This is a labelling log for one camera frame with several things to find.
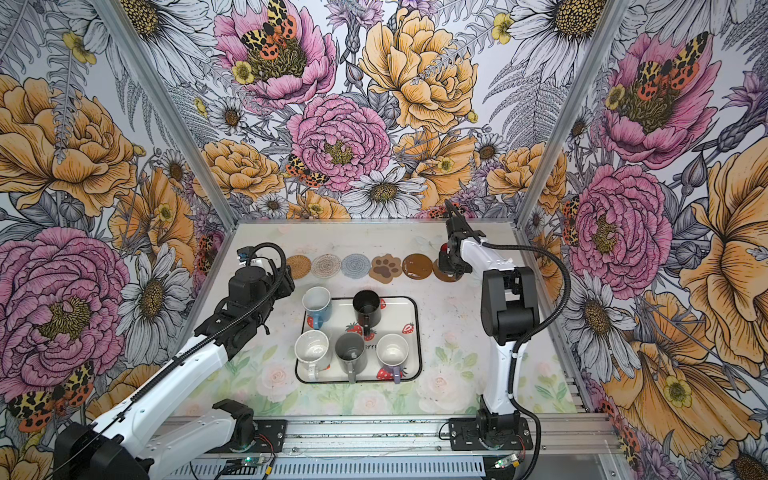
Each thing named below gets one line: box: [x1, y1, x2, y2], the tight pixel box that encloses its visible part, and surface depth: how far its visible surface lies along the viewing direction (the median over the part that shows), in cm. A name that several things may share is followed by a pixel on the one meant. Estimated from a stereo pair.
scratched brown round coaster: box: [402, 253, 433, 280], surface depth 110 cm
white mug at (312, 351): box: [294, 329, 331, 382], surface depth 84 cm
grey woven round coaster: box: [341, 253, 371, 279], surface depth 111 cm
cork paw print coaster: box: [369, 254, 403, 284], surface depth 110 cm
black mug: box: [352, 289, 381, 337], surface depth 92 cm
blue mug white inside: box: [302, 286, 332, 330], surface depth 91 cm
